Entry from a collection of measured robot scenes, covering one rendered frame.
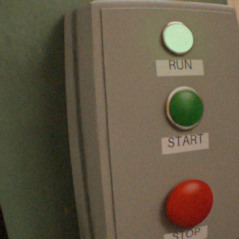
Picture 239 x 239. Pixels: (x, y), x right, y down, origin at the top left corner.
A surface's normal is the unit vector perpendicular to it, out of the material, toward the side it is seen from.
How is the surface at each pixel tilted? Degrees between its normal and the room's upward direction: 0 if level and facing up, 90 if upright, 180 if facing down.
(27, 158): 90
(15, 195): 90
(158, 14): 90
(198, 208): 90
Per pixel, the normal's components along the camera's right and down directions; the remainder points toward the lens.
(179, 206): 0.18, 0.03
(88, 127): -0.94, 0.08
